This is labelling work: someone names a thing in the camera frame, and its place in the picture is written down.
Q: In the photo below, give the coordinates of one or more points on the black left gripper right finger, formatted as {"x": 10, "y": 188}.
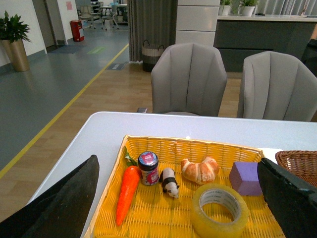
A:
{"x": 292, "y": 201}

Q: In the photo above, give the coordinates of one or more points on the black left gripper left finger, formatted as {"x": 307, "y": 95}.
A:
{"x": 59, "y": 212}

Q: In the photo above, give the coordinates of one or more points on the yellowish clear tape roll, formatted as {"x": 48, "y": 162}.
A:
{"x": 218, "y": 211}

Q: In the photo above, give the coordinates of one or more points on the brown wicker basket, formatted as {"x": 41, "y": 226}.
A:
{"x": 300, "y": 163}

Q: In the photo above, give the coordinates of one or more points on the yellow woven basket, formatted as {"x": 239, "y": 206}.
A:
{"x": 154, "y": 214}

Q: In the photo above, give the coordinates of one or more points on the white card on table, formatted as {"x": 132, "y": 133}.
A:
{"x": 269, "y": 153}

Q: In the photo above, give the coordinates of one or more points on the purple foam cube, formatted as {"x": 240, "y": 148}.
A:
{"x": 244, "y": 178}

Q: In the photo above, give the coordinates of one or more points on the orange toy carrot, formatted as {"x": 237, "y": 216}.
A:
{"x": 130, "y": 181}

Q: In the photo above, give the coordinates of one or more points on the toy croissant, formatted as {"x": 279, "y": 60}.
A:
{"x": 200, "y": 173}

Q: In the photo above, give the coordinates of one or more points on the toy panda figure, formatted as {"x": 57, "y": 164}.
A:
{"x": 169, "y": 183}

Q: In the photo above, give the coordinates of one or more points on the grey chair right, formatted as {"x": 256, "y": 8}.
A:
{"x": 277, "y": 86}

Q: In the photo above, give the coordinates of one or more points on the grey chair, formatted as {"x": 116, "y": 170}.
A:
{"x": 188, "y": 79}
{"x": 277, "y": 86}

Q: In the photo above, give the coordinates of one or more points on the grey chair left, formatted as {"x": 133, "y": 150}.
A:
{"x": 188, "y": 79}

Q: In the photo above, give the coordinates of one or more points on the grey counter cabinet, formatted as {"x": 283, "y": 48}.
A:
{"x": 238, "y": 37}

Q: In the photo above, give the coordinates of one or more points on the red bin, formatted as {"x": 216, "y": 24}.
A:
{"x": 77, "y": 30}

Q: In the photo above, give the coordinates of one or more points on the potted plant in gold pot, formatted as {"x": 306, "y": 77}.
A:
{"x": 12, "y": 33}

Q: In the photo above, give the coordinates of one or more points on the white potted plant right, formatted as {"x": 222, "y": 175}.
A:
{"x": 247, "y": 7}

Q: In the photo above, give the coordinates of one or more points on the white potted plant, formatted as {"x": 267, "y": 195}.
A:
{"x": 247, "y": 7}
{"x": 225, "y": 7}

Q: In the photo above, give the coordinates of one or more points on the white potted plant left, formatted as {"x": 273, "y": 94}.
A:
{"x": 225, "y": 7}

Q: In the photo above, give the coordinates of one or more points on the office chair far background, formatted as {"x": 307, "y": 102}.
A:
{"x": 109, "y": 14}

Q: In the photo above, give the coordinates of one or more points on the woven laundry basket with handles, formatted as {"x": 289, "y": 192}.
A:
{"x": 150, "y": 55}

